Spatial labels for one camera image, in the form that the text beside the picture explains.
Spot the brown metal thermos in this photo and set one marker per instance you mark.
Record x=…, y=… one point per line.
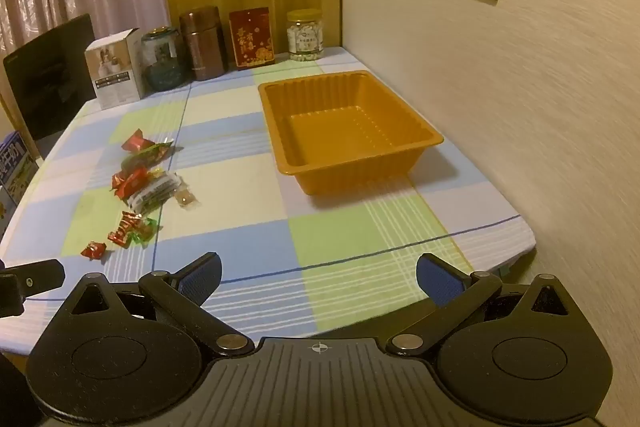
x=202, y=44

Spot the clear nut jar yellow lid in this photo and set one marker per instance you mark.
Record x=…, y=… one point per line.
x=305, y=37

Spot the red white striped candy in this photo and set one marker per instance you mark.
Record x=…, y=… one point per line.
x=124, y=229

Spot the clear candy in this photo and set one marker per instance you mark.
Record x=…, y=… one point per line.
x=152, y=192

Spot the orange plastic tray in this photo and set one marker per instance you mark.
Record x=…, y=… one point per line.
x=350, y=127

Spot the blue printed carton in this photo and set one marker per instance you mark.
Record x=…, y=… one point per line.
x=15, y=182

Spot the white cardboard box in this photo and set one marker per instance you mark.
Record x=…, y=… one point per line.
x=115, y=72

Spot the small red candy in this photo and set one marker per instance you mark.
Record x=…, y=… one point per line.
x=94, y=249

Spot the green candy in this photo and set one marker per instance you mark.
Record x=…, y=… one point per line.
x=143, y=231

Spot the green glass jar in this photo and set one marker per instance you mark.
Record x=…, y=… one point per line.
x=164, y=64

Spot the red gold printed packet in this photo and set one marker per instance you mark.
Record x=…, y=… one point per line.
x=252, y=39

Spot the checked tablecloth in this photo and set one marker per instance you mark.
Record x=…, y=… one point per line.
x=240, y=177

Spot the green snack packet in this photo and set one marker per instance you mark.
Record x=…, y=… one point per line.
x=156, y=152

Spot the small clear snack packet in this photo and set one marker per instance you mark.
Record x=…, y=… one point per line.
x=186, y=199

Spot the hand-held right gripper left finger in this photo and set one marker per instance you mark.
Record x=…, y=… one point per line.
x=200, y=278

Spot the plain red candy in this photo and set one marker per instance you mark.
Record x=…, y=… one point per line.
x=136, y=141

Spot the black chair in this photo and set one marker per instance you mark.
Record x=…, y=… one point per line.
x=45, y=77

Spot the red candy with white emblem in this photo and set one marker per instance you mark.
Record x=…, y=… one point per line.
x=136, y=181

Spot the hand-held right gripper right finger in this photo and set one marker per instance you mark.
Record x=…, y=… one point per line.
x=437, y=280

